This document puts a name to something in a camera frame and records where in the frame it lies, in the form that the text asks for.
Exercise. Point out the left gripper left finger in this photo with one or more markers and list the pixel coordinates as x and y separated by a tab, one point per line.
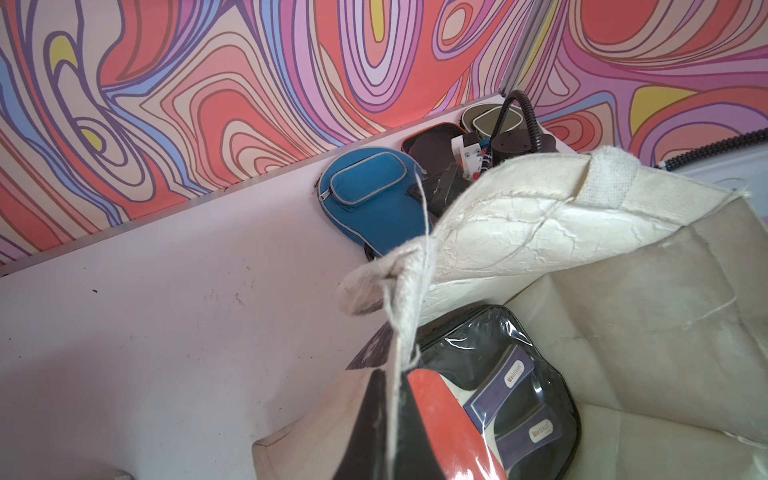
364	458

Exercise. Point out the white canvas tote bag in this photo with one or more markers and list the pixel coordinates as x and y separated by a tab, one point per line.
645	290

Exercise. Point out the green paddle case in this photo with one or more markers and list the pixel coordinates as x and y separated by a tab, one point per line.
482	119

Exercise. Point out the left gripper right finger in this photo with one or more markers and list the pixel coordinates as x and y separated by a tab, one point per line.
414	457

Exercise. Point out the blue paddle case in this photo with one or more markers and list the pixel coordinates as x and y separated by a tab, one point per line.
365	194

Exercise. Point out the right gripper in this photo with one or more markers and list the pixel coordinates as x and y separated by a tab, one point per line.
440	190

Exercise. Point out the black red paddle case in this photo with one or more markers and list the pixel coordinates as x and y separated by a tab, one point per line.
432	149

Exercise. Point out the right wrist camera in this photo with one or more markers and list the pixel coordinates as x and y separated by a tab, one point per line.
469	150

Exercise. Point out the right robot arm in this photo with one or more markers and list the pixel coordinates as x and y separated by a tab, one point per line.
736	163

